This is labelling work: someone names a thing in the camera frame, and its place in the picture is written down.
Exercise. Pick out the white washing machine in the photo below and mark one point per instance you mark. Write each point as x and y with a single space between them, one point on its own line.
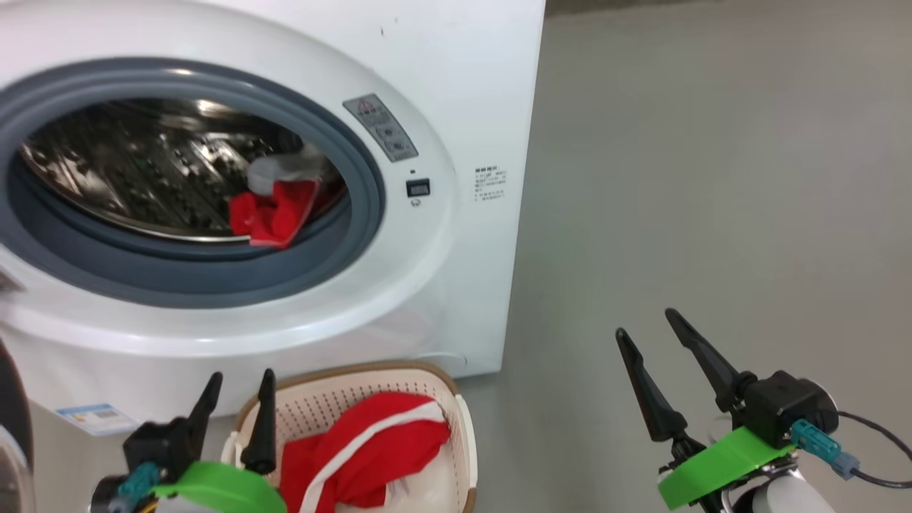
442 85

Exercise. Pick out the right gripper green-banded body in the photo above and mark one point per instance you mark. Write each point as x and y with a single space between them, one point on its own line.
719 463

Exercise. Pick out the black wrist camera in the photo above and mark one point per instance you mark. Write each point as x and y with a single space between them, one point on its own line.
784 402
153 445

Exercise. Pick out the grey cloth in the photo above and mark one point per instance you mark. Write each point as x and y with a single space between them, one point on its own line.
274 171

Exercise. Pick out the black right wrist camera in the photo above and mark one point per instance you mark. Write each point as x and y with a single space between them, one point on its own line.
784 402

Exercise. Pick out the dark round washing machine door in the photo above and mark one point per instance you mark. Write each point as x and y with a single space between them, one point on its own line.
13 427

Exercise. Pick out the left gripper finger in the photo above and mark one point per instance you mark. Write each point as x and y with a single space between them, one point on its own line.
206 406
263 434

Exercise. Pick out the teal left camera connector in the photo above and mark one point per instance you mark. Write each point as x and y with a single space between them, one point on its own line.
139 481

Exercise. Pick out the grey warning sticker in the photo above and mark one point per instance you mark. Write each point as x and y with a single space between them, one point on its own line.
381 128

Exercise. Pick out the red garment with white stripe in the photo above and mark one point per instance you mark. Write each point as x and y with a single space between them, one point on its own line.
385 442

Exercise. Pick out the cream perforated laundry basket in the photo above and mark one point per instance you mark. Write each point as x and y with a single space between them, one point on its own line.
320 402

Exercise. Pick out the left gripper green-banded body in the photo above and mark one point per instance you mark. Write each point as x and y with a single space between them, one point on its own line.
221 491

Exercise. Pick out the teal camera connector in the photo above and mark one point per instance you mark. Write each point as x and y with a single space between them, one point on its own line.
139 481
819 445

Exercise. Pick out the blue energy label sticker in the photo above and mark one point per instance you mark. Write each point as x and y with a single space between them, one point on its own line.
96 418

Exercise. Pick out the red cloth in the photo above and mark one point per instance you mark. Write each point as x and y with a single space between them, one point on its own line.
274 214

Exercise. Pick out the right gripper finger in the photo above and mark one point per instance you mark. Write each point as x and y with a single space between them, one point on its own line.
709 363
652 399

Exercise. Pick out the teal right camera connector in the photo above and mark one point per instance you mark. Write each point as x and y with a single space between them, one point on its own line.
819 445

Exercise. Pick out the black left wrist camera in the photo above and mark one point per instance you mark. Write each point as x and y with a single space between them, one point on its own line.
153 445

